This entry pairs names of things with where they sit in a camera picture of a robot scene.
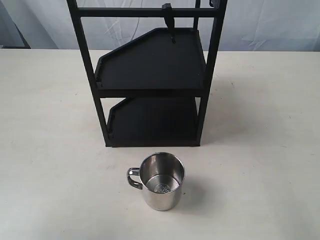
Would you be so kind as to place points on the stainless steel mug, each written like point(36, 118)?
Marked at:
point(160, 178)

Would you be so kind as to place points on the black two-tier rack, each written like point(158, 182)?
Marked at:
point(150, 92)

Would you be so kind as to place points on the white backdrop curtain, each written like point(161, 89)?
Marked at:
point(249, 25)

